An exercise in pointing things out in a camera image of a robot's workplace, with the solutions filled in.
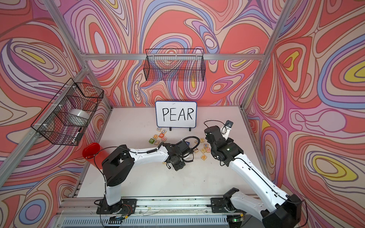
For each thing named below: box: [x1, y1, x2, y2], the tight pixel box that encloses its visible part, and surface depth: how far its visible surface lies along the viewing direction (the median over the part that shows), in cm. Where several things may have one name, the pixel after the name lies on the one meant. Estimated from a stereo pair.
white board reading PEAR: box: [154, 101, 198, 129], surface depth 102 cm
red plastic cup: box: [82, 142, 109, 170], surface depth 82 cm
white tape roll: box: [67, 108, 90, 127], surface depth 74 cm
